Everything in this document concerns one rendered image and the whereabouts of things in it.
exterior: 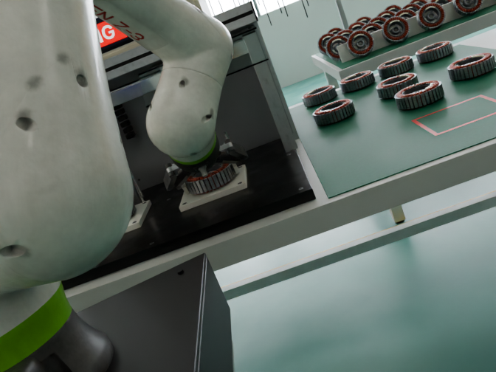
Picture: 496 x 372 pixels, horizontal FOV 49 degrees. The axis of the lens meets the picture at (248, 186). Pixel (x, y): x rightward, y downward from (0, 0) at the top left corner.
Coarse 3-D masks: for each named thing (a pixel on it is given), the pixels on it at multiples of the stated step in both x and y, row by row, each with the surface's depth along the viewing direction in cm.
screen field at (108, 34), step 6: (102, 24) 123; (108, 24) 123; (102, 30) 124; (108, 30) 124; (114, 30) 124; (102, 36) 124; (108, 36) 124; (114, 36) 124; (120, 36) 124; (126, 36) 124; (102, 42) 124; (108, 42) 124
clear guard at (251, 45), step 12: (240, 36) 102; (252, 36) 101; (240, 48) 101; (252, 48) 100; (240, 60) 99; (252, 60) 99; (264, 60) 98; (144, 72) 104; (156, 72) 103; (228, 72) 99; (144, 84) 103; (156, 84) 102; (144, 96) 101
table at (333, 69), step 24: (432, 0) 241; (456, 0) 226; (480, 0) 225; (360, 24) 273; (384, 24) 230; (408, 24) 229; (432, 24) 226; (456, 24) 220; (480, 24) 218; (336, 48) 245; (360, 48) 232; (384, 48) 233; (408, 48) 220; (336, 72) 231
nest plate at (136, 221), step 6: (138, 204) 130; (144, 204) 128; (150, 204) 129; (138, 210) 125; (144, 210) 123; (132, 216) 122; (138, 216) 120; (144, 216) 121; (132, 222) 117; (138, 222) 116; (132, 228) 116
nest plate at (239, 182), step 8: (240, 168) 125; (240, 176) 119; (232, 184) 116; (240, 184) 114; (184, 192) 125; (208, 192) 117; (216, 192) 115; (224, 192) 114; (232, 192) 114; (184, 200) 118; (192, 200) 116; (200, 200) 115; (208, 200) 115; (184, 208) 115
